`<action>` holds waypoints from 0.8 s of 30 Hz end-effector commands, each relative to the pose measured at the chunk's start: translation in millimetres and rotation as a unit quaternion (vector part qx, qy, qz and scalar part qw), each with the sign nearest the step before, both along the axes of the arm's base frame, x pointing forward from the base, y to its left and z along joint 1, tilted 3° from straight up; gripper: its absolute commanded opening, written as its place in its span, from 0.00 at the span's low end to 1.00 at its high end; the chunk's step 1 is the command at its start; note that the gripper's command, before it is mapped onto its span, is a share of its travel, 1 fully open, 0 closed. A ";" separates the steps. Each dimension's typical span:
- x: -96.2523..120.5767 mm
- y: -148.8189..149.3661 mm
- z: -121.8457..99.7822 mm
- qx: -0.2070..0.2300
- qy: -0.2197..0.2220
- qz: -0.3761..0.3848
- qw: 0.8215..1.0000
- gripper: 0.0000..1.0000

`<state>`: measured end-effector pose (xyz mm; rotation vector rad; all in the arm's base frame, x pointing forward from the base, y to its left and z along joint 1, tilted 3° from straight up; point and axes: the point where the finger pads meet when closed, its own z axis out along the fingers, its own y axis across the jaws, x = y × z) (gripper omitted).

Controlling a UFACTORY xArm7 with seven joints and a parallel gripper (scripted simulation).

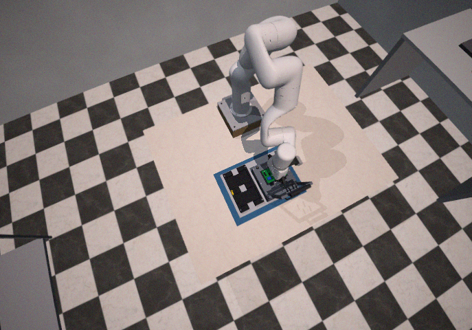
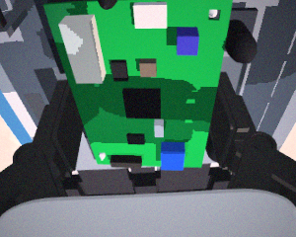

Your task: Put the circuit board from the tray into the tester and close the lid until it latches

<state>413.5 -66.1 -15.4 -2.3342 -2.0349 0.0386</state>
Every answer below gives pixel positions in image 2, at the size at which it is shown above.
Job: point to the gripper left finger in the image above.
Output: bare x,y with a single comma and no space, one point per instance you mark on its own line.
39,167

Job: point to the green circuit board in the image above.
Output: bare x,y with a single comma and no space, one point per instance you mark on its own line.
146,74

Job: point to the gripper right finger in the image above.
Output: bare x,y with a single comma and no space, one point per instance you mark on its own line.
236,141

